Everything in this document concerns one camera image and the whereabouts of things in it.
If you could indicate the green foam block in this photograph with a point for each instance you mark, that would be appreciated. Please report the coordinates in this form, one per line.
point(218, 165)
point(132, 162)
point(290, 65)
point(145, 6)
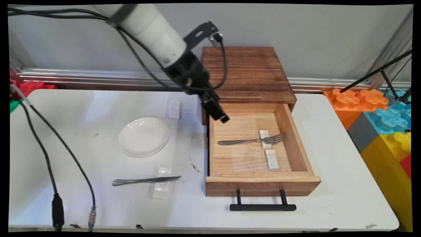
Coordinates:
point(14, 106)

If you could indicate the orange foam block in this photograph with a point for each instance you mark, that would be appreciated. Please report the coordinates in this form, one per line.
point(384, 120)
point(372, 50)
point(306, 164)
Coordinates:
point(348, 102)

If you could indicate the blue foam block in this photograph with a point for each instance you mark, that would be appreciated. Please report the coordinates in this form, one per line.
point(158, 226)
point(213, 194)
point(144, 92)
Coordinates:
point(391, 118)

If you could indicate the white ceramic cutlery rest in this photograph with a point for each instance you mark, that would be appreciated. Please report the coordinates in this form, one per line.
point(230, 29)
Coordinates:
point(161, 191)
point(272, 160)
point(174, 110)
point(263, 134)

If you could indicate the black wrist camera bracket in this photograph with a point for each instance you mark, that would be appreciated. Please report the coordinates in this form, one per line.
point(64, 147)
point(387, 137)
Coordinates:
point(200, 33)

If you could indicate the small red foam block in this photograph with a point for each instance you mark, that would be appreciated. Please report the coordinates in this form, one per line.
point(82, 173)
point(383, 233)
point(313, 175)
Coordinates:
point(407, 166)

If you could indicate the silver fork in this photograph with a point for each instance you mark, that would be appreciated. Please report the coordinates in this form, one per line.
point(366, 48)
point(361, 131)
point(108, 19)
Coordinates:
point(240, 142)

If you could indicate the yellow foam block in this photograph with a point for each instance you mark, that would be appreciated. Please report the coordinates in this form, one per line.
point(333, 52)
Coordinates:
point(388, 174)

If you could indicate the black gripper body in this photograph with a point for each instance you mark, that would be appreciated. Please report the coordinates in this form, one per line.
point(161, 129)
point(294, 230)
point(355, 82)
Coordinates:
point(189, 74)

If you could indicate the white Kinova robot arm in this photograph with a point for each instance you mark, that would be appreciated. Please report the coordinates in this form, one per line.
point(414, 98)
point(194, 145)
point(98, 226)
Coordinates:
point(151, 29)

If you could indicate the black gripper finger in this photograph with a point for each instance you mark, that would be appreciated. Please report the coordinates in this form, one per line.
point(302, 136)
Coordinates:
point(214, 98)
point(215, 112)

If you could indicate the aluminium rail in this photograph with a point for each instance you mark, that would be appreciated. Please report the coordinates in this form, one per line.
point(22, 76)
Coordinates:
point(98, 75)

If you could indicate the black tripod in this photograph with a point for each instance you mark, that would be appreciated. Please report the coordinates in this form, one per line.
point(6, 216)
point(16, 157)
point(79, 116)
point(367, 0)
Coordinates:
point(383, 69)

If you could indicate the silver serrated table knife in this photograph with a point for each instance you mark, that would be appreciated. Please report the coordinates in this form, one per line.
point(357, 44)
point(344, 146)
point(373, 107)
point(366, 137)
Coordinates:
point(144, 180)

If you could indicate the dark wooden cabinet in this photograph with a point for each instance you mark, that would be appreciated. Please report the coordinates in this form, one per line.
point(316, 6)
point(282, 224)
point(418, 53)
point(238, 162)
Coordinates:
point(246, 72)

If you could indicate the light wooden drawer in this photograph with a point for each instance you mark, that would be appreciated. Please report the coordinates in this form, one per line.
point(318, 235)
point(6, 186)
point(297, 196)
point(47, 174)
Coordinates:
point(246, 158)

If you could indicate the white round plate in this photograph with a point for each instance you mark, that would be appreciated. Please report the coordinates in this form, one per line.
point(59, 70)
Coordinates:
point(143, 136)

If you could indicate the grey foam block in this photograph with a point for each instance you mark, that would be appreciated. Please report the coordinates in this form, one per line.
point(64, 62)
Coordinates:
point(363, 133)

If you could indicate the large red foam block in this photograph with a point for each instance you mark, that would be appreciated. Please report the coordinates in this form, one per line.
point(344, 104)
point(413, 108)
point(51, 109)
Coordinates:
point(33, 87)

